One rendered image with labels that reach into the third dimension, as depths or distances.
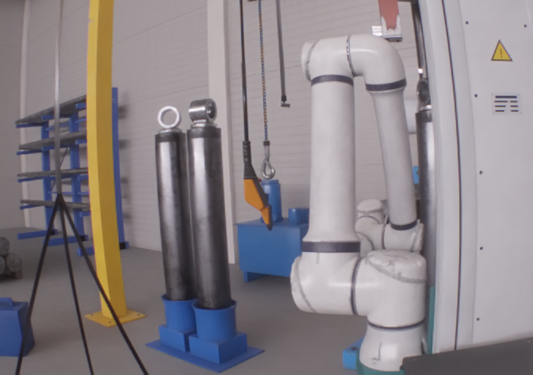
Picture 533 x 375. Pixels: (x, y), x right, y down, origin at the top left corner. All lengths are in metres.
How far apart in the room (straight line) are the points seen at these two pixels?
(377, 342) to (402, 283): 0.17
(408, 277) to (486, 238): 0.21
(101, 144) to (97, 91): 0.43
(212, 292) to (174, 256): 0.39
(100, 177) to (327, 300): 2.89
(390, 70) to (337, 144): 0.24
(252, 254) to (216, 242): 2.12
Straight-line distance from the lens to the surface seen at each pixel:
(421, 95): 2.59
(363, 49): 1.24
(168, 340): 3.32
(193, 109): 2.89
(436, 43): 1.02
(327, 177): 1.19
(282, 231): 4.65
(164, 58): 7.15
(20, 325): 3.36
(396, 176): 1.34
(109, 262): 3.91
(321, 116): 1.22
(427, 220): 2.48
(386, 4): 2.61
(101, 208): 3.84
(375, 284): 1.13
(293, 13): 5.62
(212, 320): 2.94
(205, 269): 2.88
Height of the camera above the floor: 1.23
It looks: 1 degrees down
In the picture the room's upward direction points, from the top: 3 degrees counter-clockwise
